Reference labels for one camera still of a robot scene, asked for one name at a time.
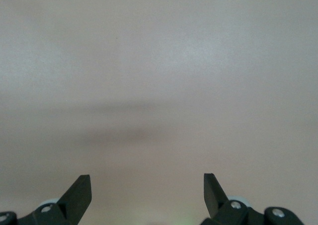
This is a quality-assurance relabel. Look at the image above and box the brown table cloth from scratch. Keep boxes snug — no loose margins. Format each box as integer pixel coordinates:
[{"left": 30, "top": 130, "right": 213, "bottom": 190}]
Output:
[{"left": 0, "top": 0, "right": 318, "bottom": 225}]

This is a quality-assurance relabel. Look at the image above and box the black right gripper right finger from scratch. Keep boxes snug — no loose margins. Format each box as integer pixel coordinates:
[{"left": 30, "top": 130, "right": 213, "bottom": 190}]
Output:
[{"left": 200, "top": 173, "right": 305, "bottom": 225}]

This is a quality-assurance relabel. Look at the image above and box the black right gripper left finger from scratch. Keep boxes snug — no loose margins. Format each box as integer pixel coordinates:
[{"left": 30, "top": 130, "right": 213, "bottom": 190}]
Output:
[{"left": 0, "top": 174, "right": 92, "bottom": 225}]

